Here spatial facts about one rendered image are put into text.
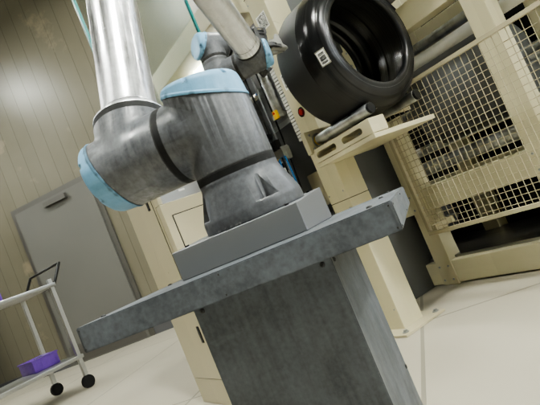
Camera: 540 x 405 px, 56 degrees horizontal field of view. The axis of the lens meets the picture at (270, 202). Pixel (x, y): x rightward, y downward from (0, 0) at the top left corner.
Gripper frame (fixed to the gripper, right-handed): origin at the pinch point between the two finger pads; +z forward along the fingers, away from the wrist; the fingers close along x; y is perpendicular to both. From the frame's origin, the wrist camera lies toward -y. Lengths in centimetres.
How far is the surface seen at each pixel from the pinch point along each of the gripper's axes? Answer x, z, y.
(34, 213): 559, -7, 76
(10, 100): 543, -6, 225
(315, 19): -10.3, 9.5, 6.3
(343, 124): 4.0, 20.3, -30.5
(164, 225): 62, -39, -46
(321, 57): -9.5, 7.4, -8.3
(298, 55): -0.4, 5.0, -2.8
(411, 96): -9, 48, -27
